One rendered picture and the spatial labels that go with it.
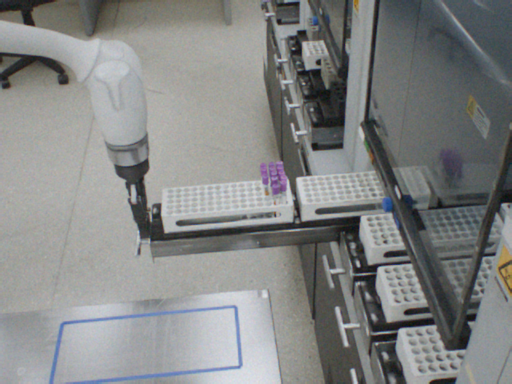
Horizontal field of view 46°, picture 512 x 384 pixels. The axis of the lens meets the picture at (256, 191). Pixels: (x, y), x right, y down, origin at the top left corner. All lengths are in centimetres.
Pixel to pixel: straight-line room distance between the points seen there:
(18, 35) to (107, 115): 22
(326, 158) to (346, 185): 31
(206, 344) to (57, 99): 268
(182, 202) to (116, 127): 27
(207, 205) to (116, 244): 126
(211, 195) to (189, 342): 38
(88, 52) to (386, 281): 76
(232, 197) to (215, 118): 189
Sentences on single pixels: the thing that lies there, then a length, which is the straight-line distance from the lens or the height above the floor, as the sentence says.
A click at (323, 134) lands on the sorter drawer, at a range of 172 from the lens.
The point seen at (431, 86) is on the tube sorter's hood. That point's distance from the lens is 97.
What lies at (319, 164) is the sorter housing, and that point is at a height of 74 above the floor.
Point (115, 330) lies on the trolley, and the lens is 121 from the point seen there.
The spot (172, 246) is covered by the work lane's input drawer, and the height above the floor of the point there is 79.
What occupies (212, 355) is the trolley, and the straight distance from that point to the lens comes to 114.
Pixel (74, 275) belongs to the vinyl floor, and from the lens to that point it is 251.
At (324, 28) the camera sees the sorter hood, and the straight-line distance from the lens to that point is 182.
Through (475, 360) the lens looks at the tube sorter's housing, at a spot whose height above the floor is 100.
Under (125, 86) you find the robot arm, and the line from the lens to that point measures 118.
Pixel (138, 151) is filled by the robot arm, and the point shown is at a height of 104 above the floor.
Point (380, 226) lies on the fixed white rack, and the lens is 133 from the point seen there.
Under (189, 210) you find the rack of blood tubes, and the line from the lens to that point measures 136.
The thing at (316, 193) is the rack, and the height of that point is 86.
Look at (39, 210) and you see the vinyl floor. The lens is 287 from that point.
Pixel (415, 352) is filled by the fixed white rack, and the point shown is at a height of 85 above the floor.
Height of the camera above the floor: 175
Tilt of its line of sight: 40 degrees down
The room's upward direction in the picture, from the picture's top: 3 degrees counter-clockwise
